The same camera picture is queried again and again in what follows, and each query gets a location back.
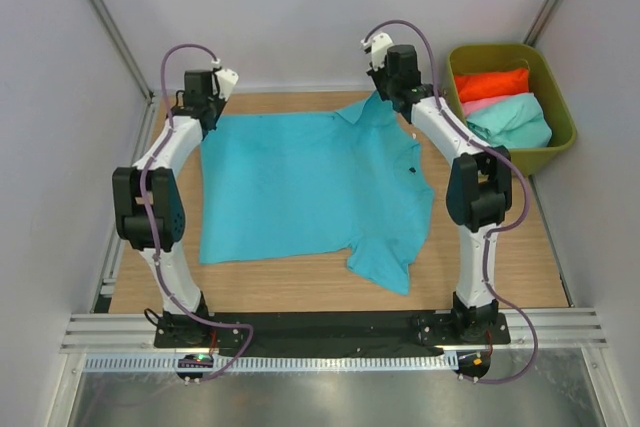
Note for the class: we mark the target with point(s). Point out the pink folded t shirt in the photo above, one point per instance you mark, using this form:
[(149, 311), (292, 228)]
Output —
[(473, 106)]

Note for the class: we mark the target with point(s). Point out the orange folded t shirt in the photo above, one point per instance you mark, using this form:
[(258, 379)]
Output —
[(472, 87)]

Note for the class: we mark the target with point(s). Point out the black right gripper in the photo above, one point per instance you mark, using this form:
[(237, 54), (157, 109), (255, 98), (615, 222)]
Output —
[(375, 77)]

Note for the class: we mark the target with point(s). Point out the blue t shirt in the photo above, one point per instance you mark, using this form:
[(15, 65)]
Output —
[(279, 185)]

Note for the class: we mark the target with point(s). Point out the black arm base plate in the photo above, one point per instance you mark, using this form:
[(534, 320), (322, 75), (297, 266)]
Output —
[(428, 328)]

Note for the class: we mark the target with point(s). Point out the aluminium left frame post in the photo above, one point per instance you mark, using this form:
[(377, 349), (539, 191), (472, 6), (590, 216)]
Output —
[(115, 36)]

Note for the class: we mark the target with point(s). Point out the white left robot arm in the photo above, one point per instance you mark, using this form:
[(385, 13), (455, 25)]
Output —
[(150, 215)]

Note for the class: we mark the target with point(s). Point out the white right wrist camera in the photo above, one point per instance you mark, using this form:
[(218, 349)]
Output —
[(376, 47)]

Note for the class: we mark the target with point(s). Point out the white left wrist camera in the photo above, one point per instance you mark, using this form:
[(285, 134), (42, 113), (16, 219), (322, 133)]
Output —
[(224, 80)]

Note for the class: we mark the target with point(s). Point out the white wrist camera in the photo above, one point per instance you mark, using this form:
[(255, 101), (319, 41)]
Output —
[(224, 80), (376, 47)]

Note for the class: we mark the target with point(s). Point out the olive green plastic tub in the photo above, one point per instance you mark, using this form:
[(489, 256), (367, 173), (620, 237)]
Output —
[(478, 58)]

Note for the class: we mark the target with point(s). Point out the slotted grey cable duct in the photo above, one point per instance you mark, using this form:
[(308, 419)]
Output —
[(196, 363)]

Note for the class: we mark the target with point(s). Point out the mint green folded t shirt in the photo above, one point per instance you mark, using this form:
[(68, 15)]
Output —
[(516, 123)]

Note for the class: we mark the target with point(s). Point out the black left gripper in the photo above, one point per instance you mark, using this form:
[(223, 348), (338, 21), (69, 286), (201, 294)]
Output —
[(220, 104)]

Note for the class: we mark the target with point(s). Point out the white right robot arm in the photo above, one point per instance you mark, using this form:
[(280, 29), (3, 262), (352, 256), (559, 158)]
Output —
[(478, 195)]

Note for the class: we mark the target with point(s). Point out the aluminium front frame rail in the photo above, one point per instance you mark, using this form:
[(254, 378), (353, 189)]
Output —
[(555, 328)]

